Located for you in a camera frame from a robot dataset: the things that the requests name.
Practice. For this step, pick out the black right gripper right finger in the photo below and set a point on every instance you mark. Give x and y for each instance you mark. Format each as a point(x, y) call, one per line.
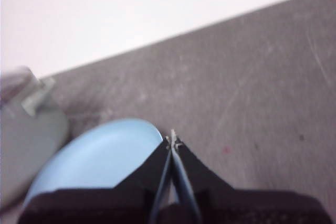
point(249, 208)

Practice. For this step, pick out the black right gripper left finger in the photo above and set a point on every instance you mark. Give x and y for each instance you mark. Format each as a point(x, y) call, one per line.
point(86, 205)

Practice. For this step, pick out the blue round plate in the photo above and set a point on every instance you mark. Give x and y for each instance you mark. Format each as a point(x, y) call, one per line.
point(99, 155)

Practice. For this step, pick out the pale green electric steamer pot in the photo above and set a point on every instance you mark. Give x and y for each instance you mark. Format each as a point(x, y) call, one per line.
point(29, 140)

